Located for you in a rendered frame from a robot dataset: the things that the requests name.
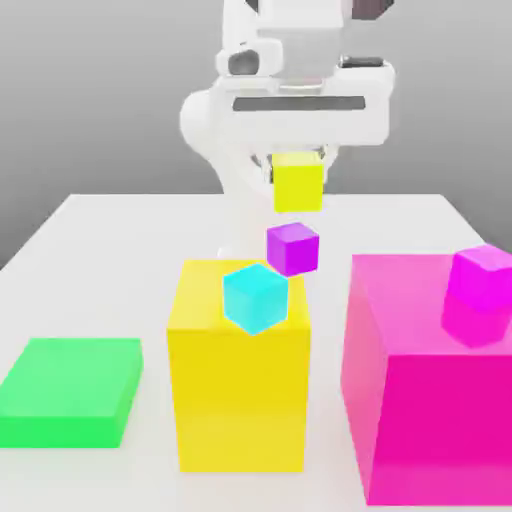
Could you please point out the small cyan cube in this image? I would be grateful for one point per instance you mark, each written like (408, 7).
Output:
(256, 300)

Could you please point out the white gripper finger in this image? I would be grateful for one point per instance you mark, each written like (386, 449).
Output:
(264, 166)
(326, 164)

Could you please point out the small magenta cube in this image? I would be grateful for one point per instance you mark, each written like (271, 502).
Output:
(480, 288)

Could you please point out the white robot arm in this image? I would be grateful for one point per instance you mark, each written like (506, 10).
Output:
(240, 24)

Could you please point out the small yellow cube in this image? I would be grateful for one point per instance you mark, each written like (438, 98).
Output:
(298, 184)

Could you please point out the large yellow box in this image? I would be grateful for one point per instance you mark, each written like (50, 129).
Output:
(240, 400)

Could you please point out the large green box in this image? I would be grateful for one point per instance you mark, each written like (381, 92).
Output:
(68, 392)

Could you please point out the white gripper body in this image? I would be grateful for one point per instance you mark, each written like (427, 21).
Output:
(300, 126)

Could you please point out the small purple cube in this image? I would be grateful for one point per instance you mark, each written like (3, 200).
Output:
(294, 252)

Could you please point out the large pink box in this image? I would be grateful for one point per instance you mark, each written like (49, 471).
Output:
(436, 428)

